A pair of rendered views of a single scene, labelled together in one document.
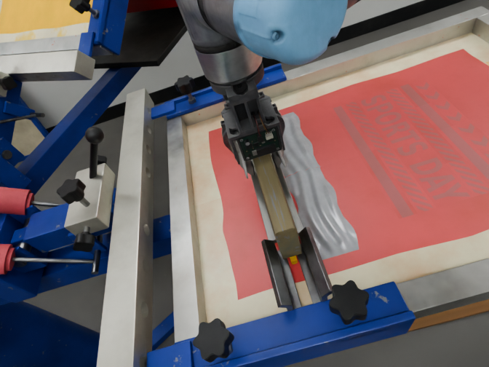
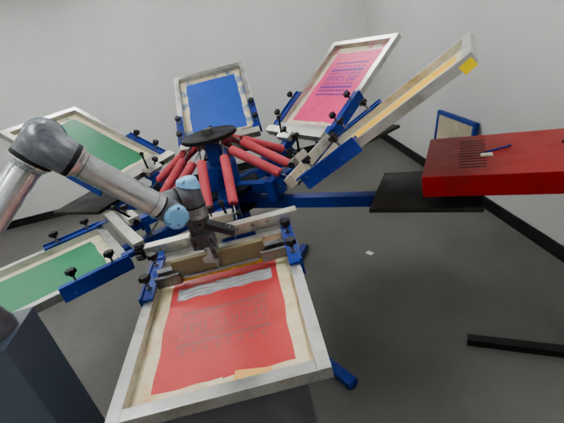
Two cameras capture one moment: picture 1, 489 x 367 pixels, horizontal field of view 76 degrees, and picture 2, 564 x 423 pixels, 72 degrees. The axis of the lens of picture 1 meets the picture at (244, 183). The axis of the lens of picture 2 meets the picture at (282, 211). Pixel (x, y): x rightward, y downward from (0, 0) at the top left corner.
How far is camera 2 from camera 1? 1.49 m
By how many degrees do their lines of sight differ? 67
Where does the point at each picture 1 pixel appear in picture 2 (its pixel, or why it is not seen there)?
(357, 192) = (202, 301)
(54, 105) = not seen: hidden behind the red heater
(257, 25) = not seen: hidden behind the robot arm
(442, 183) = (190, 328)
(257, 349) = (152, 271)
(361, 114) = (253, 303)
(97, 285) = (322, 284)
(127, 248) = not seen: hidden behind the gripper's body
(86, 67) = (290, 183)
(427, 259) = (161, 319)
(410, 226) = (177, 315)
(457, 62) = (279, 352)
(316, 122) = (257, 286)
